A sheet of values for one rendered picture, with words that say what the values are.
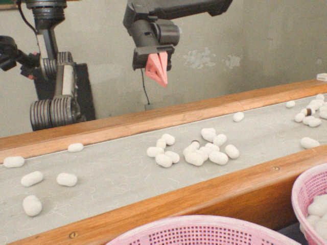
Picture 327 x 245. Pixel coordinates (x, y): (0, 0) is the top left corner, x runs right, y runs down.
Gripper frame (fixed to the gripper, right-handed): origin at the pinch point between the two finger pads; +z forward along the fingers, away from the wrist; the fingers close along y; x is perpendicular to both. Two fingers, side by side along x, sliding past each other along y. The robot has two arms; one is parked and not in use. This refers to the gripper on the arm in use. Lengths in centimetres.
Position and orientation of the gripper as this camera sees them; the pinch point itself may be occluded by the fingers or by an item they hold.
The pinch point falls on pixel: (164, 82)
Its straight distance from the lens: 65.1
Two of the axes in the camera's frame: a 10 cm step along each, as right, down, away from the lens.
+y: 9.2, -1.8, 3.5
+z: 3.4, 8.2, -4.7
